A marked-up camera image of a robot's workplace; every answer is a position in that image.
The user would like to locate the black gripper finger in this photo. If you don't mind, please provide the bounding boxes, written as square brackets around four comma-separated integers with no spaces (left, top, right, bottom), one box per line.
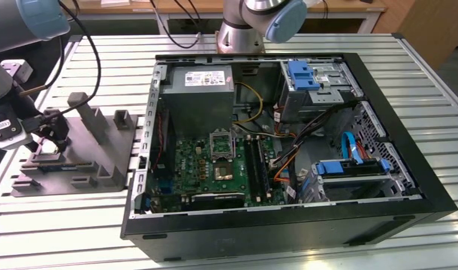
[28,137,43,155]
[56,136,70,155]

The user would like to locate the CPU socket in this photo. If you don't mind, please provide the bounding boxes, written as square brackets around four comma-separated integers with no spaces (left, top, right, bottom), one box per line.
[212,161,236,181]

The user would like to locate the grey parts rack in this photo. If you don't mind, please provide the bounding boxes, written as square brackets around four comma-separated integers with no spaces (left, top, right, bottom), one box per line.
[9,92,140,197]

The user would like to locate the RAM stick with blue label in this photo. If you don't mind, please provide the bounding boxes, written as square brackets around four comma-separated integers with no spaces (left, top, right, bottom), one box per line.
[36,164,82,172]

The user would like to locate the green motherboard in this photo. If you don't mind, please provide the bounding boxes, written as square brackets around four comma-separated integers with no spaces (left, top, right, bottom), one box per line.
[150,128,290,213]

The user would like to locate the grey power supply unit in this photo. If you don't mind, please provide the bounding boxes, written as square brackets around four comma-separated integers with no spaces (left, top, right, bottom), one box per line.
[159,65,238,141]

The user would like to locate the metal socket cover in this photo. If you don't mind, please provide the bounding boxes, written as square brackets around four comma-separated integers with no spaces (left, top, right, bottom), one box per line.
[208,129,234,160]

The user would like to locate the black graphics card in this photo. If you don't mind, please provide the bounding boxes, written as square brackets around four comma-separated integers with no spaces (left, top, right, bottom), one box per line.
[190,192,246,210]

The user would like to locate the small white box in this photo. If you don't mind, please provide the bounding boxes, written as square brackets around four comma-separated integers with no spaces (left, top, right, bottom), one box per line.
[100,0,132,8]

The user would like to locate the black RAM slot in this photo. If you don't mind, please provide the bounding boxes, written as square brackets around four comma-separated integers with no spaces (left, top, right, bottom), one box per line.
[252,137,268,201]
[244,137,258,201]
[248,137,263,201]
[256,137,274,201]

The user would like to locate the black PC case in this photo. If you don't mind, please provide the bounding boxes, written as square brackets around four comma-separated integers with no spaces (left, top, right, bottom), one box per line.
[119,52,458,263]

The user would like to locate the blue plastic drive latch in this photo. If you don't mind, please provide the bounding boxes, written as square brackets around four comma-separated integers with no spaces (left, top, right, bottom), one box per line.
[287,60,321,91]

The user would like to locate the metal drive cage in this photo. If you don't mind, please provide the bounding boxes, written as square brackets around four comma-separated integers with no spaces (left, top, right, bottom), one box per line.
[279,60,365,122]

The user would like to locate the hard disk in blue carrier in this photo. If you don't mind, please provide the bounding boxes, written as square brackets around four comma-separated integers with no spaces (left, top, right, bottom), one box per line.
[315,159,391,178]

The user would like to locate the metal disk bay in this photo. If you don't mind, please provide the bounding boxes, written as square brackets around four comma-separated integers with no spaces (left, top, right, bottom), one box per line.
[299,157,421,203]

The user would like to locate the wooden cabinet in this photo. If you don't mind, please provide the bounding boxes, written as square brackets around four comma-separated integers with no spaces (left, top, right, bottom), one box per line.
[371,0,458,71]

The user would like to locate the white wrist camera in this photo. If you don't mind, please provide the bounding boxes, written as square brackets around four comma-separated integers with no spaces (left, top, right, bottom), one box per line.
[0,111,32,151]

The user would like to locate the white camera bracket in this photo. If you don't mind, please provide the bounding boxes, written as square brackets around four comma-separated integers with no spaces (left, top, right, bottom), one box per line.
[0,58,33,83]

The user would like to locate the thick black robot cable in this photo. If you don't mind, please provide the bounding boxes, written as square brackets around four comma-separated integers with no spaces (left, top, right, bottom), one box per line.
[40,0,103,116]

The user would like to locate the thin cable with silver plug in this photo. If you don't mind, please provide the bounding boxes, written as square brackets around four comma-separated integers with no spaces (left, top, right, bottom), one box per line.
[150,0,203,48]

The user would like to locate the grey wire bundle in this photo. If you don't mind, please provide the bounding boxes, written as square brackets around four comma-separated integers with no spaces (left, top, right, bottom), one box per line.
[232,122,294,138]

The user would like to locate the yellow wire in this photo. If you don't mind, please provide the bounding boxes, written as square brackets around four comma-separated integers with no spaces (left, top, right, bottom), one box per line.
[232,81,263,124]

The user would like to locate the orange wire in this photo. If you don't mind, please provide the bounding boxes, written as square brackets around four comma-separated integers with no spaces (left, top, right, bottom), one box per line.
[272,164,294,187]

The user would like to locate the black wire bundle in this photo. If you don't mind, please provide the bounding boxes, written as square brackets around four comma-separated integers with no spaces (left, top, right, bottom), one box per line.
[270,102,358,169]

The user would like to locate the light blue flat wire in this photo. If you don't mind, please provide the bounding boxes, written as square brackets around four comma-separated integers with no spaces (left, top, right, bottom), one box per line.
[341,131,365,165]

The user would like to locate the red wire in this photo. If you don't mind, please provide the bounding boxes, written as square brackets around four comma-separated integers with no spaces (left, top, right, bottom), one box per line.
[354,139,378,163]

